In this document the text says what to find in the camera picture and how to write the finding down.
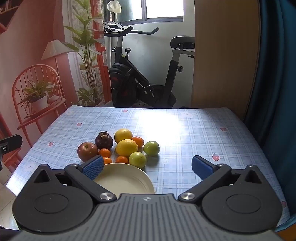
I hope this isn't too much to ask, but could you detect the red apple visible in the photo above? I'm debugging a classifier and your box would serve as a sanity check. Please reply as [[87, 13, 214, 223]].
[[77, 142, 98, 162]]

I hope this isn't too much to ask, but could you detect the yellow lemon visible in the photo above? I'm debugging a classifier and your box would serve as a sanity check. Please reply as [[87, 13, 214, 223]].
[[115, 139, 138, 157], [114, 128, 133, 144]]

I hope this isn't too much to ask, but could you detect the dark purple mangosteen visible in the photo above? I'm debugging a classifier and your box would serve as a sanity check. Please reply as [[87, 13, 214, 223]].
[[95, 131, 113, 150]]

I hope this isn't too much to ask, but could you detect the cream round plate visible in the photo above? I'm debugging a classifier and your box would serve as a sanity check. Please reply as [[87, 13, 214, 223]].
[[94, 163, 155, 197]]

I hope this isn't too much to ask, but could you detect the black exercise bike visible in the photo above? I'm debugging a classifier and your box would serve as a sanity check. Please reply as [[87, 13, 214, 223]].
[[103, 21, 195, 108]]

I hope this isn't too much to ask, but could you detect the orange tangerine beside apple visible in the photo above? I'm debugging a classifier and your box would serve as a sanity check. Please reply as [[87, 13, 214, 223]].
[[98, 149, 111, 158]]

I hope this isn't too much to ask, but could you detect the wooden wardrobe panel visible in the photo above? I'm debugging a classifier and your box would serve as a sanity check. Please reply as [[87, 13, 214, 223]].
[[191, 1, 260, 118]]

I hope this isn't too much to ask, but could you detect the orange tangerine near plate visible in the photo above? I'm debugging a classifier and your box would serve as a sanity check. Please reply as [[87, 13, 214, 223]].
[[103, 157, 113, 165]]

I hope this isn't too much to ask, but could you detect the green apple front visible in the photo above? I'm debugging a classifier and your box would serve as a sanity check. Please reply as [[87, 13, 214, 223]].
[[128, 152, 147, 168]]

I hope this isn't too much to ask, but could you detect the window with grey frame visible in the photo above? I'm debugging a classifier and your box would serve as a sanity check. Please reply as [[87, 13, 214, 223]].
[[103, 0, 184, 25]]

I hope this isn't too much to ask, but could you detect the green apple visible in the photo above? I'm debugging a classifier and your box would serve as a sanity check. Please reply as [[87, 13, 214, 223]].
[[128, 152, 147, 168], [143, 141, 160, 156]]

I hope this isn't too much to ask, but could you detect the yellow lemon rear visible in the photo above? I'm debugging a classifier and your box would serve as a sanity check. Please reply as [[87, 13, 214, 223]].
[[114, 128, 133, 144]]

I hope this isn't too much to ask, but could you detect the yellow lemon front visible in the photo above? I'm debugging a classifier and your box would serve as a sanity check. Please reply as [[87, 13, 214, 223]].
[[115, 139, 138, 157]]

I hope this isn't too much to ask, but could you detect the orange tangerine front centre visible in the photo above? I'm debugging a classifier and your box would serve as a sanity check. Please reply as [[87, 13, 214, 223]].
[[115, 156, 129, 164]]

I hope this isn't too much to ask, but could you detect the blue plaid tablecloth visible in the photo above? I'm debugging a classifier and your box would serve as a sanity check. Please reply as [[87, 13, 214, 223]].
[[7, 105, 290, 223]]

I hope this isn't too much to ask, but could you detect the printed wall backdrop curtain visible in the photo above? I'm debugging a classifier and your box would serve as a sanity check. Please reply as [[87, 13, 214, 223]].
[[0, 0, 113, 173]]

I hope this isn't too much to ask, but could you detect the teal curtain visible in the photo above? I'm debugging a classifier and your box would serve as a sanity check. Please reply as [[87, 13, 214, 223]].
[[244, 1, 295, 231]]

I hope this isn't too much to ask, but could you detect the orange tangerine behind lemon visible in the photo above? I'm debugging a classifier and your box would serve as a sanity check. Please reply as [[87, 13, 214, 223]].
[[132, 137, 144, 148]]

